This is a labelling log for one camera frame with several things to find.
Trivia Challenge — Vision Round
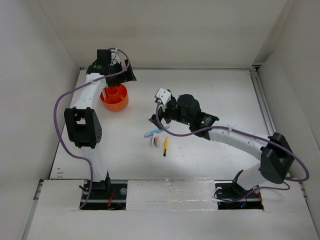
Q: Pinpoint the aluminium rail frame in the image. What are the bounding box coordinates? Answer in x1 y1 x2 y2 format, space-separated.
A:
251 64 307 201

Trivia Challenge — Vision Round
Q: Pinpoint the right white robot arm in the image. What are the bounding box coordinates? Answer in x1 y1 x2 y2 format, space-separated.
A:
149 88 295 202

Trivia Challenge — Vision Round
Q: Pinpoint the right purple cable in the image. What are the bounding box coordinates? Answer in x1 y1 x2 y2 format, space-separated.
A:
155 102 311 203

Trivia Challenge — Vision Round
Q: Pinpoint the yellow black-tipped pen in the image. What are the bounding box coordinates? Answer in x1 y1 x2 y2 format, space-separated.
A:
163 137 169 157

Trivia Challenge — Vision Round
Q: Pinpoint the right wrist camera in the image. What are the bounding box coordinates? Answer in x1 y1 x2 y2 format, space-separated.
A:
154 88 172 106

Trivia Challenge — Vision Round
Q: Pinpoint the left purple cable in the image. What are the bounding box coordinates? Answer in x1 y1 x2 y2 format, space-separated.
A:
54 47 131 210

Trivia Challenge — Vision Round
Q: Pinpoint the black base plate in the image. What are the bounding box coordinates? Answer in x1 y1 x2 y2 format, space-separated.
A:
79 178 128 211
213 180 264 210

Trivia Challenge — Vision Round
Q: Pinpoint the pink pen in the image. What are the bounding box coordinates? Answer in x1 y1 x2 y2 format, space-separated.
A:
101 90 107 102

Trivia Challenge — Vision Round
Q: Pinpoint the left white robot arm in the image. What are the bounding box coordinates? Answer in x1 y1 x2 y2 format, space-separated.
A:
64 48 136 199

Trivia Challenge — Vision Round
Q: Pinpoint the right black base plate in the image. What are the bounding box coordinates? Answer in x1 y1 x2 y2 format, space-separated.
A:
213 180 264 210

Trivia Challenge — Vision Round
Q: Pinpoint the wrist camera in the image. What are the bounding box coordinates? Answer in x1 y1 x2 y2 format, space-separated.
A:
154 88 172 106
111 48 121 66

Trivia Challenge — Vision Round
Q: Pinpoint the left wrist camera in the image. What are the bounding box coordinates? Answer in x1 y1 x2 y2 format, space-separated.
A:
111 48 121 66

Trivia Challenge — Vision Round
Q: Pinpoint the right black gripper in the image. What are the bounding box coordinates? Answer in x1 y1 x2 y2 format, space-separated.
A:
148 98 192 130

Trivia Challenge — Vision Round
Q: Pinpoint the blue pen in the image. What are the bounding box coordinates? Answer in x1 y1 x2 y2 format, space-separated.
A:
144 128 164 138

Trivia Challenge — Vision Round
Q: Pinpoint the purple cable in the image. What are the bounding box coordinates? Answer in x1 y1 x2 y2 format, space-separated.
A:
155 102 311 203
54 47 131 210

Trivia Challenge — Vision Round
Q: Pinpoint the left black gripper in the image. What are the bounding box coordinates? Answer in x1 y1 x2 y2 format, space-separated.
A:
107 59 136 87

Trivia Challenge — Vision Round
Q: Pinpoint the orange round divided container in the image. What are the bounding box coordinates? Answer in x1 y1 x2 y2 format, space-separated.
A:
100 84 129 112

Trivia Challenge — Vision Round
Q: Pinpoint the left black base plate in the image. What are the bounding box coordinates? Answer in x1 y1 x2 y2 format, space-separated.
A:
79 178 128 211

